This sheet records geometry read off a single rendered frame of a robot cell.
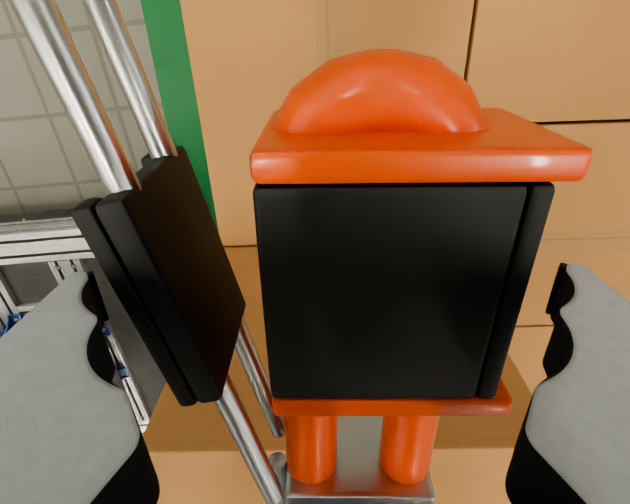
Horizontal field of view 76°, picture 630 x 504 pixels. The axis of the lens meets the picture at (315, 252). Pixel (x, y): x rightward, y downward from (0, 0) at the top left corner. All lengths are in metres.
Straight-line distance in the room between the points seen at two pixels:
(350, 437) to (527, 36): 0.60
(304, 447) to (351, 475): 0.03
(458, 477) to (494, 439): 0.05
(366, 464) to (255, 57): 0.55
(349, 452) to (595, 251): 0.74
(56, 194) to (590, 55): 1.38
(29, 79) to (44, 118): 0.10
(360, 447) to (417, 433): 0.04
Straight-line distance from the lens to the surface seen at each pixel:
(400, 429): 0.17
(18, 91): 1.44
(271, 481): 0.18
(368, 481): 0.19
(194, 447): 0.44
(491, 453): 0.45
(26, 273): 1.42
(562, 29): 0.72
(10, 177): 1.56
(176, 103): 1.26
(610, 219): 0.86
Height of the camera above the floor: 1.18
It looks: 61 degrees down
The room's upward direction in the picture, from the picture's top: 180 degrees counter-clockwise
